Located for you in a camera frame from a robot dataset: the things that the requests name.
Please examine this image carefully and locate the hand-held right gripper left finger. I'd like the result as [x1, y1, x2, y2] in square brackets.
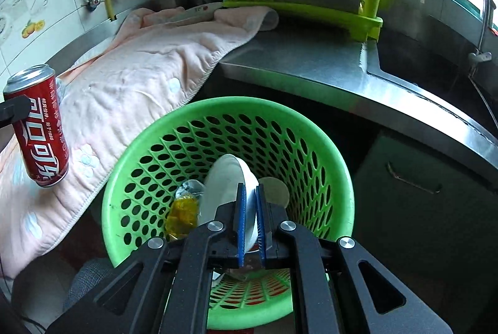
[47, 182, 247, 334]

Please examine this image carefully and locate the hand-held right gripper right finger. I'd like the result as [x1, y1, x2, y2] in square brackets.
[255, 184, 454, 334]

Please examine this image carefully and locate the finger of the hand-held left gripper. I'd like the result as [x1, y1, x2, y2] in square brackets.
[0, 95, 31, 127]

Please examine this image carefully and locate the red cola can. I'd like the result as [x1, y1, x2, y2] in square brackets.
[3, 64, 70, 188]

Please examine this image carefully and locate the white paper cup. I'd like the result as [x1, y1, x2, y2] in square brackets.
[198, 154, 259, 253]

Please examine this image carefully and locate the yellow plastic wrapper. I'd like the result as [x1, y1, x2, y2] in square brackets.
[167, 196, 202, 239]

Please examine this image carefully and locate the green perforated plastic basket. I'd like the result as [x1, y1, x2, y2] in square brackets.
[102, 97, 355, 331]

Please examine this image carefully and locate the pink towel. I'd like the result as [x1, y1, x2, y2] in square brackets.
[0, 5, 280, 280]

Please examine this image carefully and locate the person's grey trouser leg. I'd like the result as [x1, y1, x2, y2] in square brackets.
[64, 258, 117, 313]

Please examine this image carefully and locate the green cabinet door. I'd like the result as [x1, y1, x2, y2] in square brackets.
[356, 132, 498, 319]

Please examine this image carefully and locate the steel sink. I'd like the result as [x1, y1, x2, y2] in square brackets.
[379, 27, 498, 117]

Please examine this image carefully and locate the metal faucet hose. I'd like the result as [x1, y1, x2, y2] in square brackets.
[469, 0, 493, 64]

